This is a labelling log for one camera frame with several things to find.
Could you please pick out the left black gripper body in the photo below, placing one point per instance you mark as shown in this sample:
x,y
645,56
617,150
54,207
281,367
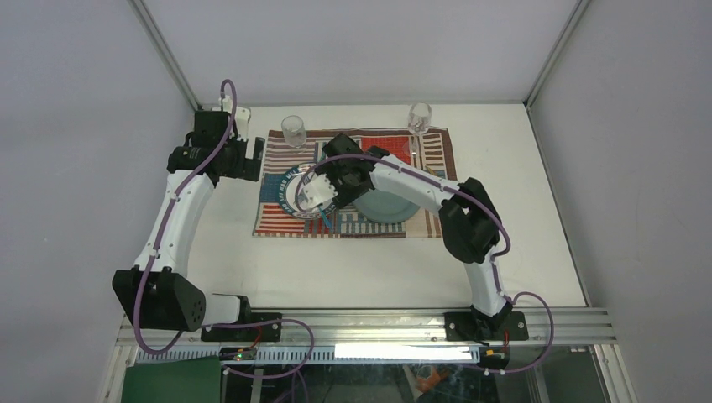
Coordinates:
x,y
238,164

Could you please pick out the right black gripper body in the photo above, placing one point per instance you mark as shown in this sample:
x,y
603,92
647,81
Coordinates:
x,y
346,190

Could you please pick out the white green-rimmed small plate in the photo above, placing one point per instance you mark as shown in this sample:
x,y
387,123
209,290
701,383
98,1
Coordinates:
x,y
287,196

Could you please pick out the large teal plate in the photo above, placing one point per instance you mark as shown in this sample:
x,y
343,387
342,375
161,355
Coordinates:
x,y
384,207

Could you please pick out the clear plastic cup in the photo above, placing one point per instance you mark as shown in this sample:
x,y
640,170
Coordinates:
x,y
294,131

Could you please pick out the brown striped placemat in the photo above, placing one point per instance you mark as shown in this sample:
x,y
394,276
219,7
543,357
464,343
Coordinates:
x,y
275,219

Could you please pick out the clear wine glass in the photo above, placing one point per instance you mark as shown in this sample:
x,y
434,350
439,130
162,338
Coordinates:
x,y
418,123

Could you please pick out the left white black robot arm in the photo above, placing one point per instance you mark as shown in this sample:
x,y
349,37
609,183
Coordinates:
x,y
155,292

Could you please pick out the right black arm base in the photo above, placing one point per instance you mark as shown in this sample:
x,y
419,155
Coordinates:
x,y
464,326

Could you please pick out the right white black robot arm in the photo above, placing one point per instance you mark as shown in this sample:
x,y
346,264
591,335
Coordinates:
x,y
471,227

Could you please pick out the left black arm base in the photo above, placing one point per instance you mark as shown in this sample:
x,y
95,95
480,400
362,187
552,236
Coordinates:
x,y
263,325

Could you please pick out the green board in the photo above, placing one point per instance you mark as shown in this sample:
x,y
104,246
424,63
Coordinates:
x,y
194,380

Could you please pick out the orange object below table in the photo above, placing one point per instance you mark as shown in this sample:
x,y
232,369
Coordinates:
x,y
428,377

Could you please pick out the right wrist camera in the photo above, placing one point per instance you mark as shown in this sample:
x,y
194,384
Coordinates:
x,y
315,191

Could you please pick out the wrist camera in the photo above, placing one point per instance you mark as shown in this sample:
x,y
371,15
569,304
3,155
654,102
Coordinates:
x,y
241,116
315,191

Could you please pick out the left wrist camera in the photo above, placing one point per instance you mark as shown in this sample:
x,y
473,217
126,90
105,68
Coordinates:
x,y
241,116

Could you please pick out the aluminium front rail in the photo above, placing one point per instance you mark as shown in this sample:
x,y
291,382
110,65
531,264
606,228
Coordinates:
x,y
527,326

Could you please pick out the white slotted cable duct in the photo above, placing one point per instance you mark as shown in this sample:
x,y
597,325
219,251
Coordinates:
x,y
342,353

